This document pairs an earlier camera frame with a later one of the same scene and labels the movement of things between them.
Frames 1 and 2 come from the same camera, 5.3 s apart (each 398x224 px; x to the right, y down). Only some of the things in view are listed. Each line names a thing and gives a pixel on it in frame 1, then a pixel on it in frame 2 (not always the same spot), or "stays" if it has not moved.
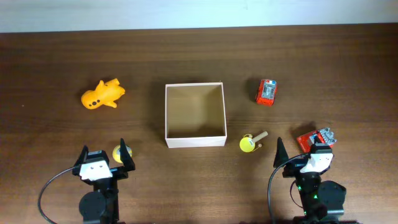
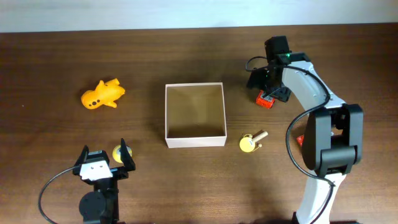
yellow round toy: [116, 154] stays
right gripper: [294, 166] -> [255, 79]
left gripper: [127, 162] stays
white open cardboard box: [194, 115] stays
